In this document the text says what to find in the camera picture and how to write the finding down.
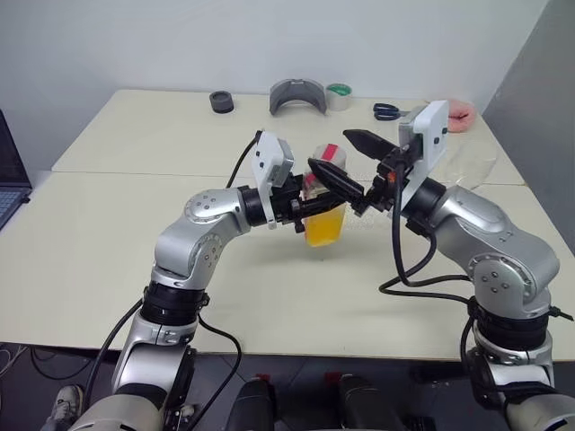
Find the clear wine glass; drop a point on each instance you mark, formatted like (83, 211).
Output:
(471, 166)

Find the white sneaker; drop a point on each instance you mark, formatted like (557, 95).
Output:
(65, 399)

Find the clear plastic bottle red label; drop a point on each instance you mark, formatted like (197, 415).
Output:
(323, 231)

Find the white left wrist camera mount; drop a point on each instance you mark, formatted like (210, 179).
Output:
(265, 157)

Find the grey curved visor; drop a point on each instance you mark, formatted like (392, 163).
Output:
(280, 96)

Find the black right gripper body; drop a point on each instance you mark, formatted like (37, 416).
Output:
(388, 179)

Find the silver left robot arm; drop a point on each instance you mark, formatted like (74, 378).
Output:
(202, 211)

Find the tape roll with green core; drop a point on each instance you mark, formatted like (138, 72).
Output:
(341, 101)

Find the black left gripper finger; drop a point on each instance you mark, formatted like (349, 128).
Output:
(321, 208)

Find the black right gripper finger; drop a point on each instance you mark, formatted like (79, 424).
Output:
(368, 143)
(337, 182)

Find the pink cloth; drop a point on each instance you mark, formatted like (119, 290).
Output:
(462, 116)

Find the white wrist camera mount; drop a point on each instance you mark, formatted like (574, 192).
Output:
(431, 134)
(265, 157)

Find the dark rounded shape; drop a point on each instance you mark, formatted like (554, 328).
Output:
(251, 408)

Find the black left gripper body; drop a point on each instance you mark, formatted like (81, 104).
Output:
(287, 206)

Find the dark laptop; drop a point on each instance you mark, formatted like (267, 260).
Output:
(9, 179)

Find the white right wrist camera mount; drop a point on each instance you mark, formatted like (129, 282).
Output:
(431, 134)

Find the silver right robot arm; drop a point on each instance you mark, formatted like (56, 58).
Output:
(485, 224)

